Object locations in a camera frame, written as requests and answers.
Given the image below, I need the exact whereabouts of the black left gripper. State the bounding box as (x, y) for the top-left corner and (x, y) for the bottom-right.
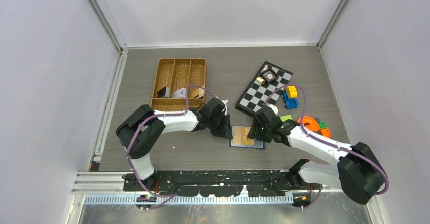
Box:
(208, 113), (232, 139)

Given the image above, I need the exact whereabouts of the blue card holder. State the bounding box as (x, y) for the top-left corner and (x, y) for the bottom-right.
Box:
(229, 126), (266, 150)

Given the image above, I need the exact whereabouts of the white credit card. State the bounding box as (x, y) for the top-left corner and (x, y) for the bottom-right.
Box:
(172, 88), (187, 98)

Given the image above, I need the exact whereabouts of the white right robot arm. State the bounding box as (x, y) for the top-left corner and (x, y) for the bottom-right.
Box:
(248, 105), (389, 205)

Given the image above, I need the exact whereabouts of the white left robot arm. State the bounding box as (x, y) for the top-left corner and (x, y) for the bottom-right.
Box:
(115, 97), (233, 191)

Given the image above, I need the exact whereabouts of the black credit card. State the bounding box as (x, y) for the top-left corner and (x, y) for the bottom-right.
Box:
(156, 86), (170, 98)

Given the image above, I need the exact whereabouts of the green toy block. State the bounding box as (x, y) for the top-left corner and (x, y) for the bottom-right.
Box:
(280, 115), (292, 122)

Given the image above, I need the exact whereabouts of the blue yellow toy car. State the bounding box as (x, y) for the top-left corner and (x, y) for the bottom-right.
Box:
(282, 85), (299, 109)

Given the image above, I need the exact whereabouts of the black white chessboard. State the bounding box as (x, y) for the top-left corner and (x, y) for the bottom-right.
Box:
(235, 61), (293, 117)

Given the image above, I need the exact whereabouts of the woven bamboo cutlery tray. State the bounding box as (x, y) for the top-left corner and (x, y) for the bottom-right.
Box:
(151, 58), (207, 111)

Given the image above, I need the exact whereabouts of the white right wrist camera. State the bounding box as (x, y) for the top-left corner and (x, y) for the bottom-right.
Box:
(266, 104), (279, 115)

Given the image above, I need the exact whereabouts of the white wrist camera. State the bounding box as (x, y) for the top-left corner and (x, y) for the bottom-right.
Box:
(221, 99), (228, 116)
(266, 104), (279, 115)

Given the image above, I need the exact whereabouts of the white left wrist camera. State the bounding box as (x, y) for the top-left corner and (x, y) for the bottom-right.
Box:
(221, 99), (228, 116)

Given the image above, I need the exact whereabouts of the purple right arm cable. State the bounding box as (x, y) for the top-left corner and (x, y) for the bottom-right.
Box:
(265, 84), (390, 210)

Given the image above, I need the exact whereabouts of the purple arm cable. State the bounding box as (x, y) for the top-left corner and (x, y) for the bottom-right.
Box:
(265, 84), (390, 210)
(125, 85), (216, 210)

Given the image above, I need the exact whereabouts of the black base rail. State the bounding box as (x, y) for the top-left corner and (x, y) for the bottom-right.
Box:
(122, 170), (322, 197)

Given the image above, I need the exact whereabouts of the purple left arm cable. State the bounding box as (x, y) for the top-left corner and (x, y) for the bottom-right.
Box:
(125, 85), (216, 210)

